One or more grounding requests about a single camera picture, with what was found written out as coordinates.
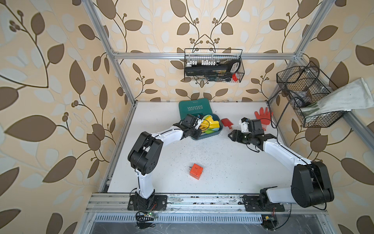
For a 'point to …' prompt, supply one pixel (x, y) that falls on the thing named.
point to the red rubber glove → (265, 118)
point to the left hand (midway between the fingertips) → (201, 131)
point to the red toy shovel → (227, 123)
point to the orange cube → (196, 171)
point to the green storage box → (201, 106)
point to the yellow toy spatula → (209, 123)
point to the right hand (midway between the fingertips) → (232, 135)
